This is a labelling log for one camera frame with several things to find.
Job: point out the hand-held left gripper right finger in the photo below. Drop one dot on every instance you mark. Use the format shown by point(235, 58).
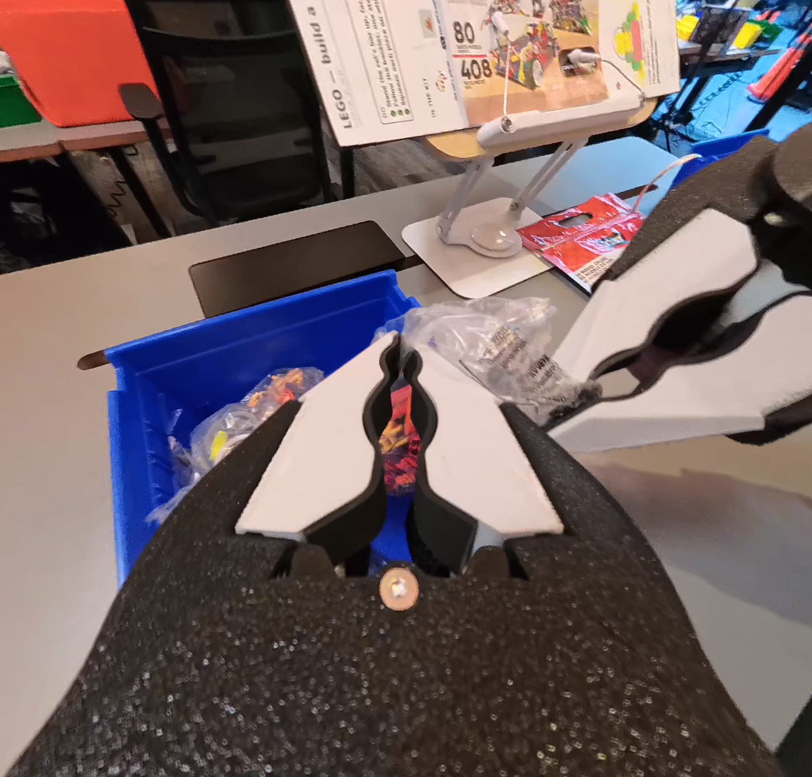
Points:
point(482, 466)

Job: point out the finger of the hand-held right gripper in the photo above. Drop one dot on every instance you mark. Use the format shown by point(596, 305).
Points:
point(666, 263)
point(698, 402)

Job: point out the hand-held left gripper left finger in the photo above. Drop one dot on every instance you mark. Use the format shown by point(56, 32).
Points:
point(317, 460)

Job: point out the clear bag with wheels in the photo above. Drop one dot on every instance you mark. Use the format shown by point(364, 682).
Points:
point(222, 437)

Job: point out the colourful printed toy package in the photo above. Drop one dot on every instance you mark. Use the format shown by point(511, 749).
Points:
point(571, 238)

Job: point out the clear bag of colourful connectors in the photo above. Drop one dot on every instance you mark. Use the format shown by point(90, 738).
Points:
point(495, 345)

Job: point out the blue plastic bin with sticker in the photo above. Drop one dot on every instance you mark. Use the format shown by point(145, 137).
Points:
point(209, 358)

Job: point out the orange traffic cone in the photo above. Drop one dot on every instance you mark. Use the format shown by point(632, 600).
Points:
point(777, 69)

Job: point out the yellow plastic bin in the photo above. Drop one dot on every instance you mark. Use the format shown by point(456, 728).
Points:
point(748, 36)

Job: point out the dark printed box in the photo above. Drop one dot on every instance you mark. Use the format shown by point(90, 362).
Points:
point(717, 25)

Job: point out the white book stand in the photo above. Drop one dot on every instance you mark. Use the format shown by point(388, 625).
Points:
point(482, 269)

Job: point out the black table inset panel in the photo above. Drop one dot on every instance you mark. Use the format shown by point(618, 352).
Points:
point(292, 269)

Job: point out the black mesh office chair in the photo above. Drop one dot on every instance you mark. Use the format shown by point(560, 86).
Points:
point(241, 104)

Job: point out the white printed instruction sheet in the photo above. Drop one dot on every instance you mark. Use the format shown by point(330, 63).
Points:
point(355, 60)

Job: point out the grey background table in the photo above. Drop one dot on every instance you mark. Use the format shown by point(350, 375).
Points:
point(38, 139)

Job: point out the large green plastic bin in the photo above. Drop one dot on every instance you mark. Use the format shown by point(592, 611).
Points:
point(16, 101)

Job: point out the orange plastic bin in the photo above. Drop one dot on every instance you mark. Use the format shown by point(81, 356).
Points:
point(70, 47)

